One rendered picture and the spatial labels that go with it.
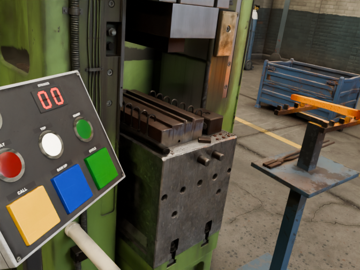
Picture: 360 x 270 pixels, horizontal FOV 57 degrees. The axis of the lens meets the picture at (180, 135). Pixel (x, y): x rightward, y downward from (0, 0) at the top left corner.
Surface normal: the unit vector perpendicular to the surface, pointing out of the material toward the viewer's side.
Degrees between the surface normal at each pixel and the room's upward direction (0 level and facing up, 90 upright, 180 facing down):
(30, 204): 60
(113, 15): 90
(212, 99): 90
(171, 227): 90
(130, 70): 90
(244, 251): 0
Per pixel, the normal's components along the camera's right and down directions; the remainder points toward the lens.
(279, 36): -0.80, 0.15
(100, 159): 0.85, -0.26
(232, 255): 0.11, -0.92
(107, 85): 0.69, 0.33
